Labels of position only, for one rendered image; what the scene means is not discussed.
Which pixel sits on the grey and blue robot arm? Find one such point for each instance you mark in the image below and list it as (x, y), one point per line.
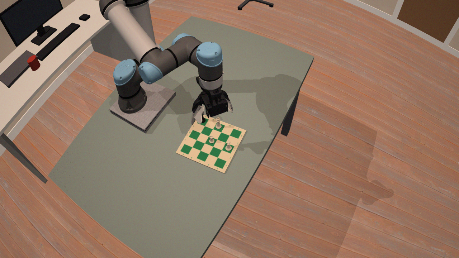
(152, 62)

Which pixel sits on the green and cream chessboard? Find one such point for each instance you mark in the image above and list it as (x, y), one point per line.
(196, 145)

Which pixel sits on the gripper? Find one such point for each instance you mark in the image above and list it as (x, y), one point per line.
(216, 102)

